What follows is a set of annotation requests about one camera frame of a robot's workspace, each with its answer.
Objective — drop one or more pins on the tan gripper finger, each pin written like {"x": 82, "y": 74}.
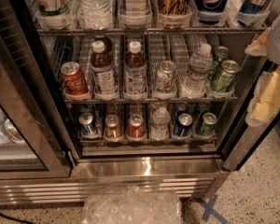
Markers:
{"x": 258, "y": 46}
{"x": 265, "y": 103}

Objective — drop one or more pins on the clear water bottle top shelf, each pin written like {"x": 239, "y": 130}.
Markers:
{"x": 95, "y": 14}

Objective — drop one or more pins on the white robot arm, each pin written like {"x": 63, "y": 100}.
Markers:
{"x": 273, "y": 43}

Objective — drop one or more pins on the green can front middle shelf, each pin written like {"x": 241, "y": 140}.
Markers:
{"x": 225, "y": 76}

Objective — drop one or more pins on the green can rear middle shelf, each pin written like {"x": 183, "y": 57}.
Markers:
{"x": 220, "y": 55}

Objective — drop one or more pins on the water bottle middle shelf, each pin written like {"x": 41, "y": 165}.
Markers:
{"x": 200, "y": 63}

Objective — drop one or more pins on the green can bottom shelf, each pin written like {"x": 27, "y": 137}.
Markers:
{"x": 206, "y": 124}

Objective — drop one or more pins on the water bottle bottom shelf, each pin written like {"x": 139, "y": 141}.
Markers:
{"x": 160, "y": 124}

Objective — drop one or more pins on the brown tea bottle right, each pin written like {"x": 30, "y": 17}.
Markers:
{"x": 135, "y": 69}

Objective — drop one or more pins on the brown tea bottle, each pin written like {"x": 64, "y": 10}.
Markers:
{"x": 103, "y": 69}
{"x": 135, "y": 69}

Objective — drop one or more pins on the red can bottom shelf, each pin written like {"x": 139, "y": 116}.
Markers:
{"x": 136, "y": 128}

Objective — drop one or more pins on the dark bottle rear middle shelf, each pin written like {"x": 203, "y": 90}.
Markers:
{"x": 108, "y": 43}

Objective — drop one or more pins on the brown tea bottle left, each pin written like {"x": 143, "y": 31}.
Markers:
{"x": 103, "y": 69}

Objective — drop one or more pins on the gold can bottom shelf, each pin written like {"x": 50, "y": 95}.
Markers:
{"x": 112, "y": 127}

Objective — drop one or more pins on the stainless steel fridge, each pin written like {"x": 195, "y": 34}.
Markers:
{"x": 191, "y": 166}

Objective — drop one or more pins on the silver blue can bottom shelf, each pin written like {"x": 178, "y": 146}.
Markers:
{"x": 88, "y": 123}

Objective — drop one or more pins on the glass fridge door left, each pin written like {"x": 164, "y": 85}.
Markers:
{"x": 28, "y": 146}

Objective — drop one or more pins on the blue Pepsi can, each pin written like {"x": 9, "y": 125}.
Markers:
{"x": 210, "y": 11}

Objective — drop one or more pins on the white green soda can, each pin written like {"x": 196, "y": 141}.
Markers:
{"x": 165, "y": 77}

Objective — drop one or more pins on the blue tape cross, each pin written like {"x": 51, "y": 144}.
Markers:
{"x": 209, "y": 210}

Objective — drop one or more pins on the clear plastic bin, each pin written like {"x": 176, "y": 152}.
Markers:
{"x": 133, "y": 206}

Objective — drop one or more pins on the red Coca-Cola can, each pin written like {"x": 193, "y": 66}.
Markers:
{"x": 73, "y": 78}

